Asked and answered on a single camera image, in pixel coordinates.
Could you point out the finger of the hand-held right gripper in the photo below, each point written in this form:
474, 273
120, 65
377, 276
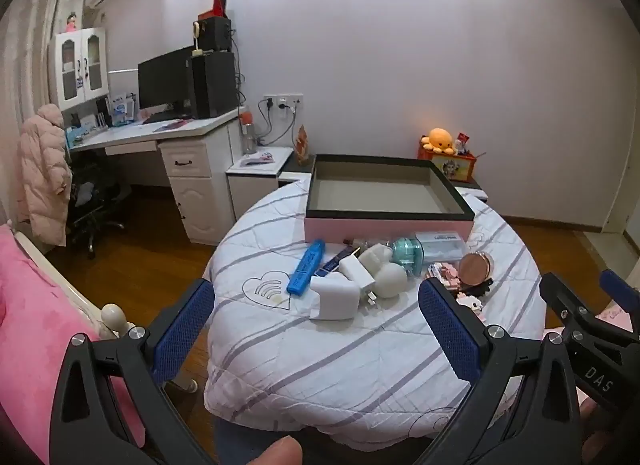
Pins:
620, 287
565, 295

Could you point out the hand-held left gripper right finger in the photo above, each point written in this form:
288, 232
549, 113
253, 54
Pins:
450, 330

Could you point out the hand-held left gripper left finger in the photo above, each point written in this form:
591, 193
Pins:
185, 325

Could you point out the small pink white block piece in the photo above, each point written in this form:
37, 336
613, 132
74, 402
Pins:
469, 302

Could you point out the rose gold compact mirror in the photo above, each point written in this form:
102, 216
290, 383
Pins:
476, 269

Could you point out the white charger plug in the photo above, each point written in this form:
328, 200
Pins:
356, 272

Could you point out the large white power adapter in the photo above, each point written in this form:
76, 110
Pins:
332, 297

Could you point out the pink storage box black rim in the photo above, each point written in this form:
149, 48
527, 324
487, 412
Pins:
380, 190

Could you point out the person's left hand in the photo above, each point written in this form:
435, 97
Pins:
277, 452

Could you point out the pink printed blanket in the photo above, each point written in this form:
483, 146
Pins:
617, 317

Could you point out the pink brick block figure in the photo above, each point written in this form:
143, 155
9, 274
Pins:
442, 275

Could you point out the white round-head gadget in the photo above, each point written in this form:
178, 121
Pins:
390, 280

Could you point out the clear plastic box white label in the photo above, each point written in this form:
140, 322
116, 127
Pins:
442, 245

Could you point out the teal transparent jar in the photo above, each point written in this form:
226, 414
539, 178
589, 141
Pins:
406, 255

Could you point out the round table with striped quilt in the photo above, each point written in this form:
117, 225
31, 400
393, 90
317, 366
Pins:
325, 360

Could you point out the person's leg in jeans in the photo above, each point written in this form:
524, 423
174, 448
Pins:
235, 445

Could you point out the small dark blue box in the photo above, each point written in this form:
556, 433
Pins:
327, 265

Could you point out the black white low cabinet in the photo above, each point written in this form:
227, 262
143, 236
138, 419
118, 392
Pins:
472, 190

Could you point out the black office chair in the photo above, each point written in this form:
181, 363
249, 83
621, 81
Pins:
95, 205

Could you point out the white bedside cabinet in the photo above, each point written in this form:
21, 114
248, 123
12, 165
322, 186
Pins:
255, 185

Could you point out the white desk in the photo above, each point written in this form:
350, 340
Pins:
200, 165

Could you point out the red printed box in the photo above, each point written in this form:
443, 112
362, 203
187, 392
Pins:
450, 165

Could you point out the paper booklet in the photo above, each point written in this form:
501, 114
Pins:
259, 157

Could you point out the orange octopus plush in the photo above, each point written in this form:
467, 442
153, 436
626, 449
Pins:
439, 140

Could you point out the bottle with orange lid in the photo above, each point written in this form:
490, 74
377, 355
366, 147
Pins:
248, 132

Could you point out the pink puffer coat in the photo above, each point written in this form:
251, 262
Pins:
45, 175

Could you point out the black keyboard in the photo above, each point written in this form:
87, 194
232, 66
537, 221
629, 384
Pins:
157, 118

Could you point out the orange paper figurine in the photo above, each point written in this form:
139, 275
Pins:
303, 145

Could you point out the blue boxes on desk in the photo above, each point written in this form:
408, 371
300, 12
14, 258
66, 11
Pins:
122, 109

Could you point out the black computer tower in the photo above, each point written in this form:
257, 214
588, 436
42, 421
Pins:
214, 85

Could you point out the black computer monitor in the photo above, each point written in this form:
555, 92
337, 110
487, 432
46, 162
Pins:
165, 80

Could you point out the white hutch cabinet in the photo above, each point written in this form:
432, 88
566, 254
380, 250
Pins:
80, 67

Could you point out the cream toy telephone handset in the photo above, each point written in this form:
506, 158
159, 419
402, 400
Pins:
197, 40

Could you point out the black speaker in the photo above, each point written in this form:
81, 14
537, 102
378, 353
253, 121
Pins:
217, 34

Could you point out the cream curtain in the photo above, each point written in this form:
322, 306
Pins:
40, 45

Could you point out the red triangular ornament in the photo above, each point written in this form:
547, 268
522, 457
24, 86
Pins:
216, 2

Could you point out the small pink doll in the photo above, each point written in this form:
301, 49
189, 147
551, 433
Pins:
71, 21

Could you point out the cream bed frame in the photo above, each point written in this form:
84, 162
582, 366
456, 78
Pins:
114, 317

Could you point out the white wall socket strip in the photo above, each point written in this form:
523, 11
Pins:
283, 101

